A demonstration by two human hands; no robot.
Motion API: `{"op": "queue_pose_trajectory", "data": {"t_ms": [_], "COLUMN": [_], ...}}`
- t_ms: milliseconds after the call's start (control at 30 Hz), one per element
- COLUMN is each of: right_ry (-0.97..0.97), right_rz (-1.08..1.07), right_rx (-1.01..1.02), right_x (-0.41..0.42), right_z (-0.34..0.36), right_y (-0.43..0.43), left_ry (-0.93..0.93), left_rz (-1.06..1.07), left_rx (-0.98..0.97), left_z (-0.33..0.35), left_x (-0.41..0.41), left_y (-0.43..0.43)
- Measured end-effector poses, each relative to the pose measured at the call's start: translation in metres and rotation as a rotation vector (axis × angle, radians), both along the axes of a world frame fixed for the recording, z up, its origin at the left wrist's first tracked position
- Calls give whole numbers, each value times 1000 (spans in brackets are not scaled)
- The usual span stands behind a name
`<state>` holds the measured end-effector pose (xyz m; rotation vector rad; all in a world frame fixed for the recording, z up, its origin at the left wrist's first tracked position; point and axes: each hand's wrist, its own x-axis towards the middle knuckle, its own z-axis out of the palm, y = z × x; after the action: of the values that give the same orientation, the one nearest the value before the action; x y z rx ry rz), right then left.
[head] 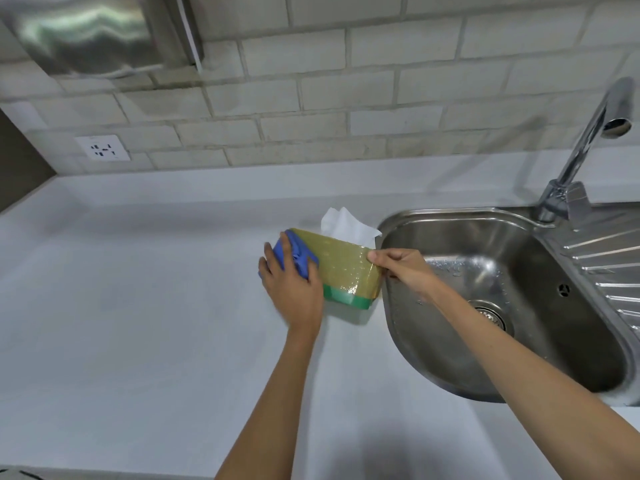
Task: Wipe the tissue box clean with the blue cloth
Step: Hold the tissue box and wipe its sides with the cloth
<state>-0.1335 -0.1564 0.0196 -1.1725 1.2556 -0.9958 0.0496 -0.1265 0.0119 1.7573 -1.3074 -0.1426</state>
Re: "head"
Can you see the chrome faucet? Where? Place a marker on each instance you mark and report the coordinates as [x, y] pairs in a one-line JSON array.
[[582, 154]]

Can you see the white tissue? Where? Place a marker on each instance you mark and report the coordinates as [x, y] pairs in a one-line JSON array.
[[347, 227]]

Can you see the gold and green tissue box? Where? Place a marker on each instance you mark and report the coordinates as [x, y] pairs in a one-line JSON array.
[[345, 269]]

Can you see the person's right hand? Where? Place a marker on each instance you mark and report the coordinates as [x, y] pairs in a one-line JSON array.
[[407, 269]]

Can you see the person's right forearm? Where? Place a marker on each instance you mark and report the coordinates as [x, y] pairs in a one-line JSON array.
[[540, 389]]

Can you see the white wall socket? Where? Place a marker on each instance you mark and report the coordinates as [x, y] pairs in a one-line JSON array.
[[102, 147]]

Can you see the person's left forearm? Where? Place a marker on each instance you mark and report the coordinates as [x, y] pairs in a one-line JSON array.
[[272, 409]]

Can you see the person's left hand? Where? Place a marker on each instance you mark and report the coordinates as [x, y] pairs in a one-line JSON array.
[[295, 299]]

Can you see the stainless steel range hood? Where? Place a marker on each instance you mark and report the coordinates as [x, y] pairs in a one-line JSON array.
[[85, 29]]

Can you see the blue microfibre cloth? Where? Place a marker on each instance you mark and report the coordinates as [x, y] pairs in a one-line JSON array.
[[302, 257]]

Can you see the metal sink strainer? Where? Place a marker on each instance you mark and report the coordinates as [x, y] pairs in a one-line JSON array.
[[492, 312]]

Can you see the stainless steel sink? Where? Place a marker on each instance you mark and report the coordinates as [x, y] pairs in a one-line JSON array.
[[550, 294]]

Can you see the dark brown side panel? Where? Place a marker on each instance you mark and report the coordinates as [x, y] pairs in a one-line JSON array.
[[20, 164]]

